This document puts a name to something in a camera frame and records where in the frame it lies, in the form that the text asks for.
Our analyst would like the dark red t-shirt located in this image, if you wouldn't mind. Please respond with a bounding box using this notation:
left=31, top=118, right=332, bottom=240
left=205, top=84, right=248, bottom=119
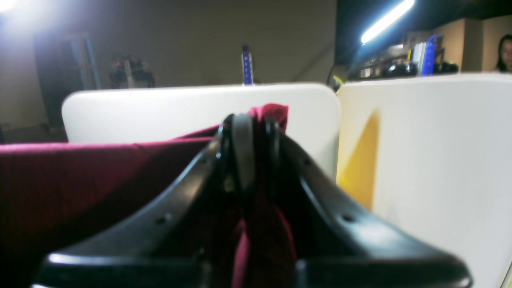
left=0, top=126, right=297, bottom=288

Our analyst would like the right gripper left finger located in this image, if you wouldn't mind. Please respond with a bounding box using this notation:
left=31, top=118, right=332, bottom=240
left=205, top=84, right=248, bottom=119
left=32, top=114, right=256, bottom=288

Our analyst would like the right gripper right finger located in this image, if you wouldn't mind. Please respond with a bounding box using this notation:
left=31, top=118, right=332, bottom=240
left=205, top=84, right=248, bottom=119
left=262, top=118, right=472, bottom=288

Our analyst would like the white table divider panel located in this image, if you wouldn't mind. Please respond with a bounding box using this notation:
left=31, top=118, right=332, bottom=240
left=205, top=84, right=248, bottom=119
left=62, top=73, right=512, bottom=288

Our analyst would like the person in background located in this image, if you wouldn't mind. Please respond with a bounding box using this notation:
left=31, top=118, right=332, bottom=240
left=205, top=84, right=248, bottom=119
left=496, top=34, right=512, bottom=74

